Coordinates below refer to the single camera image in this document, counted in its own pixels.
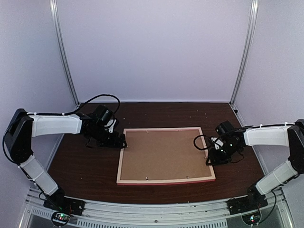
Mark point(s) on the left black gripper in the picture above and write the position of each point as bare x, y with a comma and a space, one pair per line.
113, 143

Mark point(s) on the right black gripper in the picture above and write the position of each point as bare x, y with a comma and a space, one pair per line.
214, 159

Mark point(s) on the brown backing board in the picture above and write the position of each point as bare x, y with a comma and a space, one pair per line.
164, 154

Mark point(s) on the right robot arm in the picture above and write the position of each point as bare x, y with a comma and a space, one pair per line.
233, 140

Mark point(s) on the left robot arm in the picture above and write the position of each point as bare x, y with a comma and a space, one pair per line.
17, 139

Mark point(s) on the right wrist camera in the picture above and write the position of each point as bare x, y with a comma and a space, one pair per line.
217, 144

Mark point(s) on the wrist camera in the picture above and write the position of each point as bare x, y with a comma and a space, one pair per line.
217, 144
111, 125

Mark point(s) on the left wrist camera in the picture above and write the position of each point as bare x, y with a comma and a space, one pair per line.
111, 125

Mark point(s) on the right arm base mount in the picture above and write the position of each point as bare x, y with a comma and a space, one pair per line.
249, 206

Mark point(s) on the front aluminium rail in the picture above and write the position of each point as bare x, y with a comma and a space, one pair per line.
208, 214

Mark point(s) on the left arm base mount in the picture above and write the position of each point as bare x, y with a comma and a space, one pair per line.
64, 207

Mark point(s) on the left aluminium corner post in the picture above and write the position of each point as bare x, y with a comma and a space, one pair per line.
62, 51

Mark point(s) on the aluminium corner post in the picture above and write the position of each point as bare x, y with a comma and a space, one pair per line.
246, 50
62, 51

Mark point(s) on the right aluminium corner post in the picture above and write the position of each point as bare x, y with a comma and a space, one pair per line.
246, 50

